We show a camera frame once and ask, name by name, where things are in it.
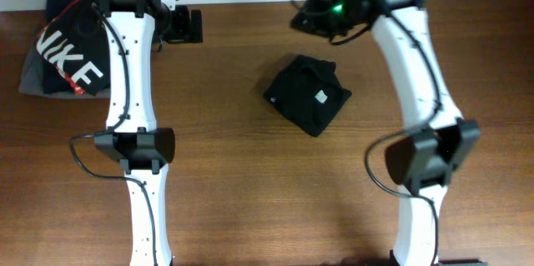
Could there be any black t-shirt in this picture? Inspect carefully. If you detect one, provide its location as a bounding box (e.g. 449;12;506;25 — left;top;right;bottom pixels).
263;55;352;137

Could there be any navy folded shirt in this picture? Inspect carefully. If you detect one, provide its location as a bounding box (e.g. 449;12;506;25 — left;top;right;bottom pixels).
42;0;75;94

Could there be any black Nike folded shirt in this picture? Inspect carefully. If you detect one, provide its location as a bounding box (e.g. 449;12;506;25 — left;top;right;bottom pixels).
35;0;110;96

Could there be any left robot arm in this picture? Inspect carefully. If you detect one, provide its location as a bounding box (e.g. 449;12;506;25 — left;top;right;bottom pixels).
93;0;202;266

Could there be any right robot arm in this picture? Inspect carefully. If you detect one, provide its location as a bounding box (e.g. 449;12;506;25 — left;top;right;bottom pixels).
291;0;481;266

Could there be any grey folded shirt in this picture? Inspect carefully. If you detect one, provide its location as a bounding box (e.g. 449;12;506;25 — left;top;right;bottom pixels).
18;27;110;99

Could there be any red folded shirt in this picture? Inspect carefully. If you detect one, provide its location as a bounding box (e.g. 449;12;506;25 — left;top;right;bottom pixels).
38;0;84;94

